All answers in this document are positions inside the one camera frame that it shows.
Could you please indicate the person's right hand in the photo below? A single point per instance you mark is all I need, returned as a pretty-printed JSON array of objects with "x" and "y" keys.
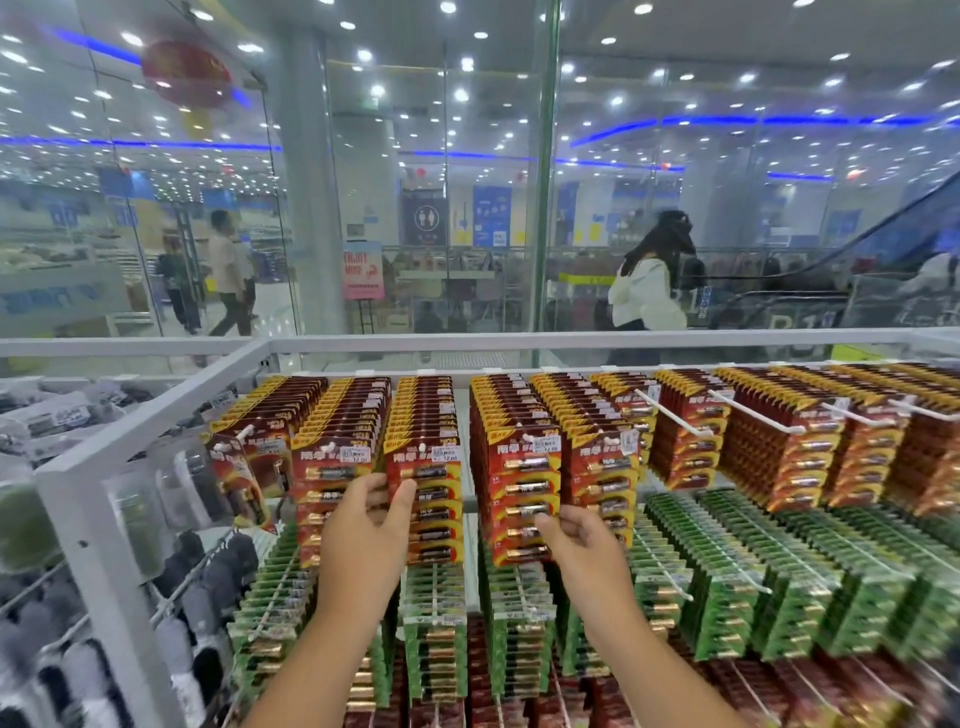
[{"x": 596, "y": 570}]

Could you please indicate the person's left hand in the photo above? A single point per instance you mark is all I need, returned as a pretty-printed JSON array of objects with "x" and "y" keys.
[{"x": 360, "y": 547}]

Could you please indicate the person's left thumb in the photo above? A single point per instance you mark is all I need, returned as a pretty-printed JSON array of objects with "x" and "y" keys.
[{"x": 402, "y": 517}]

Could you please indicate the person's right thumb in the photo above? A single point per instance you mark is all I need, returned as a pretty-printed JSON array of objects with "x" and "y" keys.
[{"x": 552, "y": 532}]

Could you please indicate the red battery blister card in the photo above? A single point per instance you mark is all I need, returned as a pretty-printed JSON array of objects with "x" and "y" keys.
[
  {"x": 436, "y": 471},
  {"x": 517, "y": 466}
]

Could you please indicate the person's left forearm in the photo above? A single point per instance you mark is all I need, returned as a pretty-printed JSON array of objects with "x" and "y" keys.
[{"x": 322, "y": 667}]

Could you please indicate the person's right forearm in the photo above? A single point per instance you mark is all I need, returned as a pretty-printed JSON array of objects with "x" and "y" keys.
[{"x": 645, "y": 675}]

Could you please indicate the white peg hook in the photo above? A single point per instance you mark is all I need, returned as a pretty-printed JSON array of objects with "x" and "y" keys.
[
  {"x": 675, "y": 414},
  {"x": 757, "y": 414},
  {"x": 926, "y": 412},
  {"x": 859, "y": 417}
]

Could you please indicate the rows of green battery packs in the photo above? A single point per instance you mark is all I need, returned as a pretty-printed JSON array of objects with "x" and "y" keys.
[{"x": 724, "y": 585}]

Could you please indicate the rows of red battery packs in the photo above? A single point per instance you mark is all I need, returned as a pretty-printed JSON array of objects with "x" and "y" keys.
[{"x": 757, "y": 450}]

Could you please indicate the rack of hanging socks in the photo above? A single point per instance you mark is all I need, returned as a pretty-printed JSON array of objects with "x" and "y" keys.
[{"x": 187, "y": 600}]

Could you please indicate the pink sign on stand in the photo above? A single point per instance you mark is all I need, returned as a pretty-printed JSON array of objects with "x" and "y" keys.
[{"x": 364, "y": 270}]

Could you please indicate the rows of maroon battery packs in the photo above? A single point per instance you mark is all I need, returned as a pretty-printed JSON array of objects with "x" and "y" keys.
[{"x": 750, "y": 690}]

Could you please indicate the pile of clear packaged goods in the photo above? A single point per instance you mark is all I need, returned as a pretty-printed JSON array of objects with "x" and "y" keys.
[{"x": 52, "y": 420}]

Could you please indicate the escalator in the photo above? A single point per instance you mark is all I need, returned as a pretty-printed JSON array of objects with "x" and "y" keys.
[{"x": 862, "y": 270}]

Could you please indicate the red hanging lantern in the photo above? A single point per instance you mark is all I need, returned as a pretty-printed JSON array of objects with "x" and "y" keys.
[{"x": 186, "y": 73}]

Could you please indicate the white metal display rack frame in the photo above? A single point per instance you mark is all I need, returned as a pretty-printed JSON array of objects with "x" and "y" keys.
[{"x": 525, "y": 342}]

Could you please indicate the dark blue wall sign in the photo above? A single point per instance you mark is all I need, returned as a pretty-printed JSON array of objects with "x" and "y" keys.
[{"x": 424, "y": 219}]

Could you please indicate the blue wall poster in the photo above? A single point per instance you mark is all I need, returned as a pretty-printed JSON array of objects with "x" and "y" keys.
[{"x": 492, "y": 217}]

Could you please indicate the glass partition post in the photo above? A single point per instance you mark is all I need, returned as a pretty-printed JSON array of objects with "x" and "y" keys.
[{"x": 544, "y": 187}]

